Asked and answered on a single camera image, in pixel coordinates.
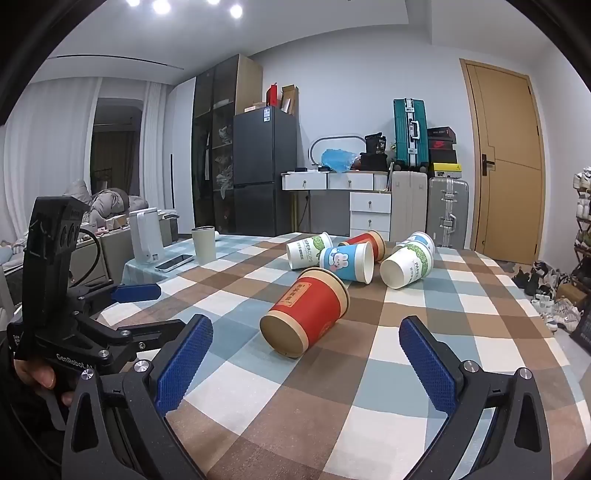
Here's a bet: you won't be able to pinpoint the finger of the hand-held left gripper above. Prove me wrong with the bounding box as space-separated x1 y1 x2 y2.
111 283 162 304
85 318 195 370

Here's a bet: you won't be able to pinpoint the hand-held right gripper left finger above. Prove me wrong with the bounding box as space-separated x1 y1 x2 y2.
62 315 214 480

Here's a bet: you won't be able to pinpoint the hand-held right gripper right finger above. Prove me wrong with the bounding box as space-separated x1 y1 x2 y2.
399 316 552 480

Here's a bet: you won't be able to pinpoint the red paper cup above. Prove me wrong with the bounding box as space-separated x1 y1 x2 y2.
338 230 387 263
259 267 351 360

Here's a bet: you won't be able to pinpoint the white green-print paper cup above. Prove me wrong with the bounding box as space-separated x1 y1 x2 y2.
286 232 334 270
379 243 435 290

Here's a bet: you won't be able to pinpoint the blue bunny paper cup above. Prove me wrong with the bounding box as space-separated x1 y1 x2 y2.
392 231 436 254
320 241 374 285

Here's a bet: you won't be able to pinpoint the person's left hand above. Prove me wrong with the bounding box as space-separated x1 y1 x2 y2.
14 359 75 407

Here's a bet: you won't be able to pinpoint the smartphone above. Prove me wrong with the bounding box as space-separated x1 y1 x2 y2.
154 254 195 272

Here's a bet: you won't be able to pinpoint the grey sofa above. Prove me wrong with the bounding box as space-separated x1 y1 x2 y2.
0 224 136 319

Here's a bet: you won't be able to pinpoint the white water dispenser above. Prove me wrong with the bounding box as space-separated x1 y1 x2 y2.
129 207 166 265

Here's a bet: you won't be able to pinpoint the black bin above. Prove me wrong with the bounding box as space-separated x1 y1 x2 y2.
158 214 180 244

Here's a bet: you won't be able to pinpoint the beige tumbler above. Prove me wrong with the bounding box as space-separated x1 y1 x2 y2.
191 226 217 265

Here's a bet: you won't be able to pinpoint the grey clothes pile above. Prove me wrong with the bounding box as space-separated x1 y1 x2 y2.
64 179 149 228

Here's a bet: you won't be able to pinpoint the checked tablecloth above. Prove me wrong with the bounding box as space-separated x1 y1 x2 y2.
99 232 579 480

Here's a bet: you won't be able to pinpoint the pile of shoes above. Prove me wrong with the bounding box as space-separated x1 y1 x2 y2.
510 260 583 334

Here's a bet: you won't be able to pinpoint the white curtains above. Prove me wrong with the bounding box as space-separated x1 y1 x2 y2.
0 75 172 243

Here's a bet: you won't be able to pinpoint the silver suitcase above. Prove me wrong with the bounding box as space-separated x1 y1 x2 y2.
425 177 470 250

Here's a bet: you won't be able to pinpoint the dark floor bag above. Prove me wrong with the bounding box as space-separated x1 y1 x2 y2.
569 308 591 357

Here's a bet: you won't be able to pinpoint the white suitcase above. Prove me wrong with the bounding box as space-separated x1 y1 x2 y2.
390 170 428 244

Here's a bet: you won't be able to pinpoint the dark glass cabinet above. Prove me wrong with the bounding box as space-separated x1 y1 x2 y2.
191 54 264 239

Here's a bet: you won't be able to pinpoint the white desk with drawers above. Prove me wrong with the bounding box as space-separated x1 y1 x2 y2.
281 170 393 241

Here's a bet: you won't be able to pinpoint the black refrigerator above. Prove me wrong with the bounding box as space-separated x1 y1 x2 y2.
233 105 298 237

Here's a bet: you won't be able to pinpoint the yellow and black shoe box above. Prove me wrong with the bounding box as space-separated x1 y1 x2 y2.
427 162 464 179

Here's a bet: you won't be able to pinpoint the shoe rack with shoes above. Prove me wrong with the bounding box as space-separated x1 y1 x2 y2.
570 168 591 297

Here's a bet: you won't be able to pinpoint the wooden door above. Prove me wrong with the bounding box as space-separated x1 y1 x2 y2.
459 58 546 267

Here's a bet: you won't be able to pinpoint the black bag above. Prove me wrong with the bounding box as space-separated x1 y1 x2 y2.
359 132 392 172

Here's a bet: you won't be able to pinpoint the blue plastic bag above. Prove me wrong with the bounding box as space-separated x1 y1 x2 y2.
320 148 359 175

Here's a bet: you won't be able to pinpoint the teal suitcase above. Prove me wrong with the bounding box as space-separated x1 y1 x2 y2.
393 98 431 170

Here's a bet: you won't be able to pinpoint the arched desk mirror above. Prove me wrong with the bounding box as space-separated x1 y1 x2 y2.
309 135 366 170

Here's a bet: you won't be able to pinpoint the open cardboard box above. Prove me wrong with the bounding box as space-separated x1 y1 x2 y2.
280 84 299 116

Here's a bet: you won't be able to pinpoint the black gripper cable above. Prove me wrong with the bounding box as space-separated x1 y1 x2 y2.
68 227 103 289

